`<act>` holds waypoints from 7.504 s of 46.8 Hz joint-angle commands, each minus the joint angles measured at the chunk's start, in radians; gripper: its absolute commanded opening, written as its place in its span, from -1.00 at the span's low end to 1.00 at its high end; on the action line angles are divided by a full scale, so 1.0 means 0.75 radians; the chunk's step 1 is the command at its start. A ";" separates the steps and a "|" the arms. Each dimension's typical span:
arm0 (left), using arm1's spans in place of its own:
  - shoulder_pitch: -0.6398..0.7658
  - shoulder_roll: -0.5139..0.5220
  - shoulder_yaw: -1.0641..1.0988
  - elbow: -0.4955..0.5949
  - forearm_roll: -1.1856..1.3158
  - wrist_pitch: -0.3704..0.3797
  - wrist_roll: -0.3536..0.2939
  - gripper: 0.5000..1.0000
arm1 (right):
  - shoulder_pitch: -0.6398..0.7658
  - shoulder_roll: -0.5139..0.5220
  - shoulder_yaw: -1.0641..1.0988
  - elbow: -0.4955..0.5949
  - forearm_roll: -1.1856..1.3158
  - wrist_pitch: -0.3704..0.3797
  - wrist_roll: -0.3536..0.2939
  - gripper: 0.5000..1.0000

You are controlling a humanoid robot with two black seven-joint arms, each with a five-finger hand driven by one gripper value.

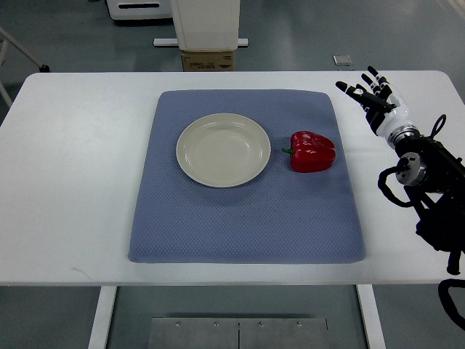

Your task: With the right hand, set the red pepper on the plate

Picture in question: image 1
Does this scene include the white wheeled frame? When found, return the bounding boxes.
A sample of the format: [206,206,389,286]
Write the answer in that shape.
[1,28,50,108]

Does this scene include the cream round plate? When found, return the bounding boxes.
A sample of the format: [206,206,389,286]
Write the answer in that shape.
[176,113,271,188]

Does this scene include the white table leg left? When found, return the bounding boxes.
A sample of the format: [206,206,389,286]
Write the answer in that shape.
[88,286,117,349]

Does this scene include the brown cardboard box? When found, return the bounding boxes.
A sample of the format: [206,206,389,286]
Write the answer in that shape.
[181,51,234,72]

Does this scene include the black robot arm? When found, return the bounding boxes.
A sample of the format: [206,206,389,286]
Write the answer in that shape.
[378,114,464,329]

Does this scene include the blue textured mat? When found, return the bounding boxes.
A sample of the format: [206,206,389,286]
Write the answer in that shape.
[128,89,365,264]

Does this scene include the white table leg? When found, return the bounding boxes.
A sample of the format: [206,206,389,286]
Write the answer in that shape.
[88,286,117,349]
[356,284,387,349]

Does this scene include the red bell pepper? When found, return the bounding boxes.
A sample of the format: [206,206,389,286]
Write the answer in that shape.
[281,131,336,173]

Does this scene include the white table leg right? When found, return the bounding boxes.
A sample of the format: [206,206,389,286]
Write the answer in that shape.
[356,284,387,349]

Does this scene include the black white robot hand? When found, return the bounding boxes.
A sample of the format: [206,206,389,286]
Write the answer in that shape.
[336,66,411,139]

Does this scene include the white machine with slot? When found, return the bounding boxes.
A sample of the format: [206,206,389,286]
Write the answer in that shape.
[105,0,172,20]

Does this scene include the grey floor socket plate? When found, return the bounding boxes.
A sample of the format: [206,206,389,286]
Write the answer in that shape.
[333,55,353,67]

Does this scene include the white column stand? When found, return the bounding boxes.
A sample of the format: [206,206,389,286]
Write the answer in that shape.
[153,0,248,52]

